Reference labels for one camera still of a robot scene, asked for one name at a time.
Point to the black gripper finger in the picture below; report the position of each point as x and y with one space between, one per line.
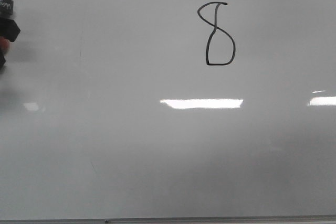
9 29
2 59

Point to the black whiteboard marker with label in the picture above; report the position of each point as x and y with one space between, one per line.
6 12

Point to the white whiteboard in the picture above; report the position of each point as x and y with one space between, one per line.
169 108

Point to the aluminium whiteboard frame edge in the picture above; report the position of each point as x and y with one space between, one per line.
249 219

